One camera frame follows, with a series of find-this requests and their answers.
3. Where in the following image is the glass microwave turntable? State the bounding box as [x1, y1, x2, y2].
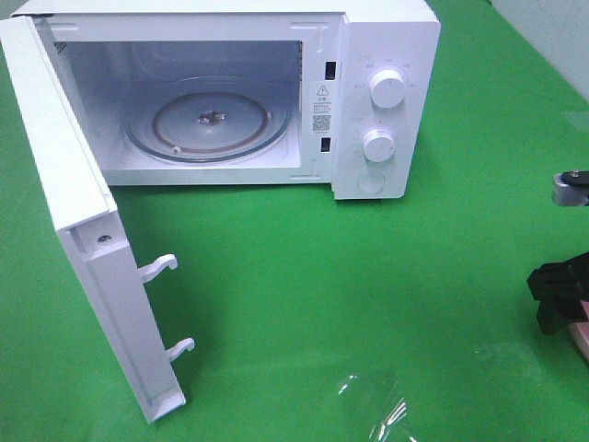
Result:
[125, 76, 299, 164]

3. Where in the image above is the pink round plate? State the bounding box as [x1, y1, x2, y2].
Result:
[568, 320, 589, 361]

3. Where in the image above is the white round knob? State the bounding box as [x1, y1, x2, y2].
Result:
[362, 129, 396, 163]
[368, 67, 405, 109]

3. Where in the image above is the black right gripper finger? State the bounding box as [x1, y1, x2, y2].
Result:
[526, 252, 588, 334]

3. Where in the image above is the round white door button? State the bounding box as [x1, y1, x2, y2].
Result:
[357, 171, 386, 194]

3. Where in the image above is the clear plastic wrap piece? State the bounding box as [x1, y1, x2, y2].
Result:
[337, 369, 418, 441]

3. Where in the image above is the upper white round knob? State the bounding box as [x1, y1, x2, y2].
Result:
[368, 67, 405, 109]

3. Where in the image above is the white microwave door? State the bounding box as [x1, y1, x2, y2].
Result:
[1, 16, 194, 422]

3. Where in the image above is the lower white round knob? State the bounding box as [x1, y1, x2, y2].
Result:
[362, 129, 396, 163]

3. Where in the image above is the white microwave oven body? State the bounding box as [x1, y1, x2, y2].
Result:
[10, 1, 441, 200]

